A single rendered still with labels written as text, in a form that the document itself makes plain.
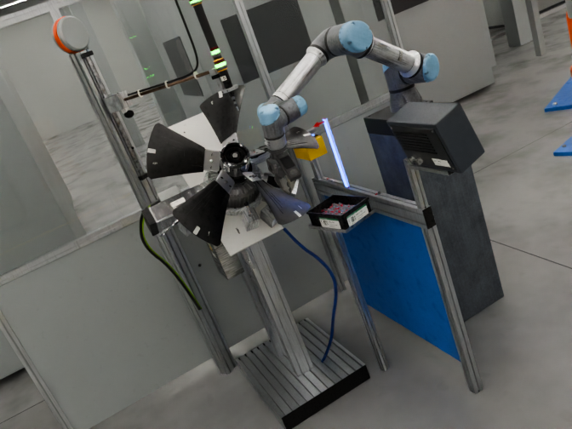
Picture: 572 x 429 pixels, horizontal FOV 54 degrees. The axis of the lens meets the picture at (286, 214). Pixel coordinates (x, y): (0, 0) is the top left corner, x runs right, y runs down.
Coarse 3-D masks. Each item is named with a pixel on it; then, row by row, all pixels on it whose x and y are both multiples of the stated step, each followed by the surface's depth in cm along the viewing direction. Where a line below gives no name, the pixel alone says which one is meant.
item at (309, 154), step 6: (318, 138) 268; (318, 144) 268; (324, 144) 270; (294, 150) 281; (300, 150) 273; (306, 150) 267; (312, 150) 268; (318, 150) 269; (324, 150) 270; (300, 156) 276; (306, 156) 270; (312, 156) 268; (318, 156) 270
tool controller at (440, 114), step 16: (400, 112) 187; (416, 112) 180; (432, 112) 173; (448, 112) 167; (464, 112) 170; (400, 128) 183; (416, 128) 175; (432, 128) 168; (448, 128) 168; (464, 128) 170; (400, 144) 191; (416, 144) 182; (432, 144) 174; (448, 144) 169; (464, 144) 172; (480, 144) 174; (416, 160) 187; (432, 160) 181; (448, 160) 174; (464, 160) 173
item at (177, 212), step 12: (204, 192) 219; (216, 192) 222; (192, 204) 215; (204, 204) 218; (216, 204) 222; (180, 216) 213; (192, 216) 215; (204, 216) 218; (216, 216) 222; (192, 228) 214; (204, 228) 217; (216, 228) 221; (204, 240) 216; (216, 240) 220
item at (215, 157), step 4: (204, 152) 228; (208, 152) 229; (212, 152) 229; (216, 152) 228; (204, 156) 229; (208, 156) 229; (212, 156) 229; (216, 156) 229; (204, 160) 230; (208, 160) 230; (216, 160) 230; (204, 164) 231; (208, 164) 231; (212, 164) 231; (216, 164) 231; (204, 168) 231; (208, 168) 231; (212, 168) 231; (216, 168) 231
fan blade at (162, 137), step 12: (156, 132) 227; (168, 132) 227; (156, 144) 228; (168, 144) 227; (180, 144) 227; (192, 144) 227; (156, 156) 228; (168, 156) 228; (180, 156) 228; (192, 156) 228; (156, 168) 229; (168, 168) 230; (180, 168) 230; (192, 168) 230
